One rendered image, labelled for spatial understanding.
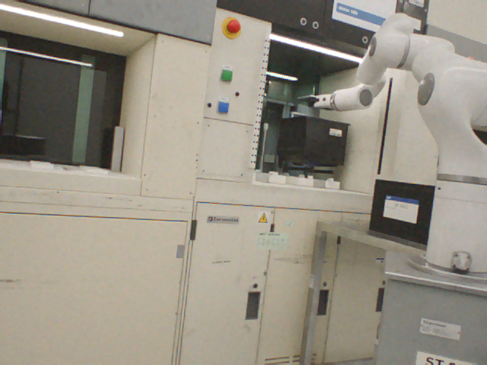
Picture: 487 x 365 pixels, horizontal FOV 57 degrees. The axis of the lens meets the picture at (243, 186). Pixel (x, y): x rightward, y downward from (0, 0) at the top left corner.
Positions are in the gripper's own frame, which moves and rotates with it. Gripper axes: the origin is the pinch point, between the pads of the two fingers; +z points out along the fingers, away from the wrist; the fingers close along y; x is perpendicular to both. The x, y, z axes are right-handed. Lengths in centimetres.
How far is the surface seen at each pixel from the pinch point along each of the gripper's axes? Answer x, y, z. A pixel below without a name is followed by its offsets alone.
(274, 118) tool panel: -1, 15, 60
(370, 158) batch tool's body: -21.1, 14.9, -21.7
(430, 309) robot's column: -53, -41, -104
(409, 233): -44, -5, -65
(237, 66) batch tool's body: 1, -52, -29
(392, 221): -42, -5, -57
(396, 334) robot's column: -59, -44, -101
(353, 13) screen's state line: 28.6, -9.4, -30.1
